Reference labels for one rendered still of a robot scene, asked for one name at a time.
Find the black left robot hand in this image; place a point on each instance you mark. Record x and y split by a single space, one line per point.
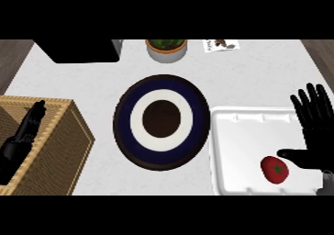
21 134

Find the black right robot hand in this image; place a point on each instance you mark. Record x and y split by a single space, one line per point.
318 134

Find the white foam tray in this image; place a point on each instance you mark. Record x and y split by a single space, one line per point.
257 143

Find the red tomato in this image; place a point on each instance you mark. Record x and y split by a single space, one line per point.
275 169

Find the blue white brown plate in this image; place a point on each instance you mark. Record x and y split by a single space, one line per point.
162 122

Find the wicker basket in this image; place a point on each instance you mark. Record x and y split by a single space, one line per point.
52 153

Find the black appliance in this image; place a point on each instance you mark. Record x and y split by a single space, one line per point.
79 50

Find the white printed package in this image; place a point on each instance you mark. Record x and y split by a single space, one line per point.
221 45

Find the potted green plant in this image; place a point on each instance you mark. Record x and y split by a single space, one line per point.
166 49

